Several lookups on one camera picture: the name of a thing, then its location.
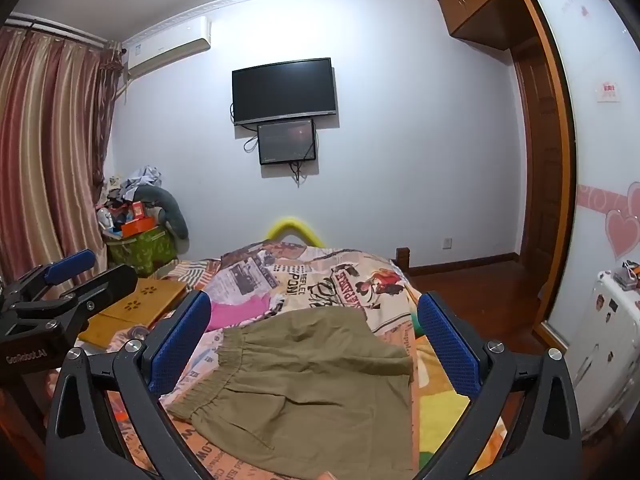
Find olive green pants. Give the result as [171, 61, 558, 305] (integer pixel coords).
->
[168, 308, 414, 479]

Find green fabric storage box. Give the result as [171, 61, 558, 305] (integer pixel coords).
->
[106, 226, 177, 278]

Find orange box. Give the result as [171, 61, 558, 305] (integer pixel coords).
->
[122, 216, 156, 238]

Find pink folded garment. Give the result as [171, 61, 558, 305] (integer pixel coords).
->
[206, 294, 270, 332]

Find crumpled white clothes pile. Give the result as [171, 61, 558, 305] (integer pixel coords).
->
[120, 165, 162, 202]

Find printed bed blanket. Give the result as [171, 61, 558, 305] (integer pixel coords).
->
[74, 238, 509, 480]

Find yellow foam tube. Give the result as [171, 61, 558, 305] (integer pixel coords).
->
[266, 217, 326, 248]

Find striped red gold curtain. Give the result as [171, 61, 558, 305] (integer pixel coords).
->
[1, 27, 122, 283]

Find white air conditioner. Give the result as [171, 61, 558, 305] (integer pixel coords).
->
[125, 16, 210, 79]

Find wooden door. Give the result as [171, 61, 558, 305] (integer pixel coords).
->
[512, 38, 562, 280]

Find wooden overhead cabinet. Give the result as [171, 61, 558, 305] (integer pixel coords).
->
[438, 0, 548, 51]

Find small black wall monitor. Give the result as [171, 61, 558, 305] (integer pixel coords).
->
[257, 119, 317, 166]

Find wooden bed post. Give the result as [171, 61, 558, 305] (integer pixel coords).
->
[394, 247, 410, 272]

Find large black wall television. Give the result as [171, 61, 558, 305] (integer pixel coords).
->
[231, 58, 337, 126]

